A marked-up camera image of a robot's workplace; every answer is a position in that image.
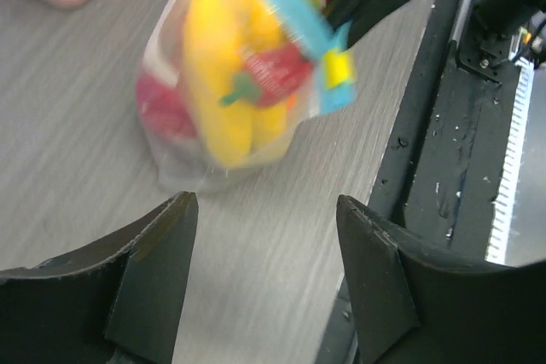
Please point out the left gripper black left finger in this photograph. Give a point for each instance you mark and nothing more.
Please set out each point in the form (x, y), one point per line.
(118, 299)

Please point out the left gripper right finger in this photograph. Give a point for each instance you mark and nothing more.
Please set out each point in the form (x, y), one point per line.
(417, 302)

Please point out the clear zip top bag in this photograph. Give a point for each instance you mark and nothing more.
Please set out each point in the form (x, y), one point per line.
(186, 164)

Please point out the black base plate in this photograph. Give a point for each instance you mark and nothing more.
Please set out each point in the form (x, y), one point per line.
(442, 175)

